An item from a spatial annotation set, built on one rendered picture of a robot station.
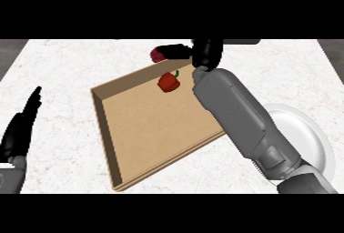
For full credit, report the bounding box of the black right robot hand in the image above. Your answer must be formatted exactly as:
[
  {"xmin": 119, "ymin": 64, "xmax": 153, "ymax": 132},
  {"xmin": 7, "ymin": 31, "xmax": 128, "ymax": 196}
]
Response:
[{"xmin": 157, "ymin": 38, "xmax": 225, "ymax": 73}]

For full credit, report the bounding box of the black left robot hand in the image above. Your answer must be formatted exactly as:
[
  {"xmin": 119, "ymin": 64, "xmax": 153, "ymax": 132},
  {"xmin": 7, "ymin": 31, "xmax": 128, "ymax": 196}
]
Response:
[{"xmin": 0, "ymin": 86, "xmax": 44, "ymax": 164}]

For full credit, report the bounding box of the red bell pepper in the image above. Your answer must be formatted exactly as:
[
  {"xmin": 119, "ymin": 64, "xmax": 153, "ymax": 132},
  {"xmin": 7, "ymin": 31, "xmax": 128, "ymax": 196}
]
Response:
[{"xmin": 157, "ymin": 69, "xmax": 184, "ymax": 94}]

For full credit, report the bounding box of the shallow brown cardboard box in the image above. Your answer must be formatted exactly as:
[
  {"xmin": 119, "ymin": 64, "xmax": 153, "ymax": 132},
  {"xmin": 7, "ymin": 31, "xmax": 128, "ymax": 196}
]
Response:
[{"xmin": 91, "ymin": 57, "xmax": 230, "ymax": 193}]

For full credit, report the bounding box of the white round plate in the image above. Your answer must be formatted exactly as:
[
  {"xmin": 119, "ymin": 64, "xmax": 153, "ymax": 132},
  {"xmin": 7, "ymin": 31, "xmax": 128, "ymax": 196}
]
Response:
[{"xmin": 262, "ymin": 103, "xmax": 337, "ymax": 187}]

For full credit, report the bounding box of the dark grey flat object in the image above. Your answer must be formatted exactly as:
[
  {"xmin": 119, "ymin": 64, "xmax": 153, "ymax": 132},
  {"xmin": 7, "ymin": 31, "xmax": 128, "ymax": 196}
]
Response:
[{"xmin": 222, "ymin": 38, "xmax": 262, "ymax": 46}]

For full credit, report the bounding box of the dark red round fruit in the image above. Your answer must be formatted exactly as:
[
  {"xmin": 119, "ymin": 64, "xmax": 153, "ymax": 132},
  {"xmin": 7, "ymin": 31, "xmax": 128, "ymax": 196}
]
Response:
[{"xmin": 150, "ymin": 46, "xmax": 170, "ymax": 64}]

